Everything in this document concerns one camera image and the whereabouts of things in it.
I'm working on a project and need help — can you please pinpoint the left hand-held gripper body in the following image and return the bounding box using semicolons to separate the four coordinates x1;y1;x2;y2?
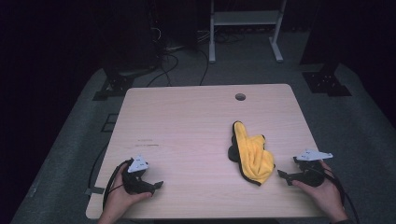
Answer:
121;154;156;196

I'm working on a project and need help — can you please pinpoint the white metal stand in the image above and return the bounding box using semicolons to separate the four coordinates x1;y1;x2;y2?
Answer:
208;0;289;64

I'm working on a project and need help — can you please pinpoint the black floor frame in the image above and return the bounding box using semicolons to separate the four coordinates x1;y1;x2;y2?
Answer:
100;113;120;133

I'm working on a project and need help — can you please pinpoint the grey tape strip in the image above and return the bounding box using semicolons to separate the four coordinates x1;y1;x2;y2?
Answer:
84;186;106;196

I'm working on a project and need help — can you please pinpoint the right hand-held gripper cable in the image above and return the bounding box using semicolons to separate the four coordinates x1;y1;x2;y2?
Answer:
321;167;361;224

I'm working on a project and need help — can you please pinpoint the hand-held gripper cable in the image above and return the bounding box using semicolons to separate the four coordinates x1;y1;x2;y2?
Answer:
321;167;361;224
102;158;134;211

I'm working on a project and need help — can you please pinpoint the black stand base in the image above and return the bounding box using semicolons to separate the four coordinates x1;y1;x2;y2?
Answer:
301;60;353;98
92;63;158;102

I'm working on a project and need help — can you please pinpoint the person's right hand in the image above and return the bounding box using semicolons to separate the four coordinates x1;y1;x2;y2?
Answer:
291;161;347;220

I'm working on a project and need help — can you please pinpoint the black cable beside table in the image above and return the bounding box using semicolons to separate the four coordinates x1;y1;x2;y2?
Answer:
87;140;110;190

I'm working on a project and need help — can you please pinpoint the left hand-held gripper cable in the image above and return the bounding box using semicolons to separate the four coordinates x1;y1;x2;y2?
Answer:
102;158;134;211

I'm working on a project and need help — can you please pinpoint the yellow and dark cloth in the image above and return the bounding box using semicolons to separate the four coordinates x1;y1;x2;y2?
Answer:
227;119;276;188

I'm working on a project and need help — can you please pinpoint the black floor cable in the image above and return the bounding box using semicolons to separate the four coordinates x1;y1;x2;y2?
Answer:
145;50;180;89
197;48;210;87

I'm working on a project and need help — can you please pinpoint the person's left hand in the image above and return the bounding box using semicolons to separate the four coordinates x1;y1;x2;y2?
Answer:
104;162;153;220

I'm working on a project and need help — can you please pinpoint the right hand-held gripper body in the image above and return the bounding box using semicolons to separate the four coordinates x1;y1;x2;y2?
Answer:
292;148;334;188

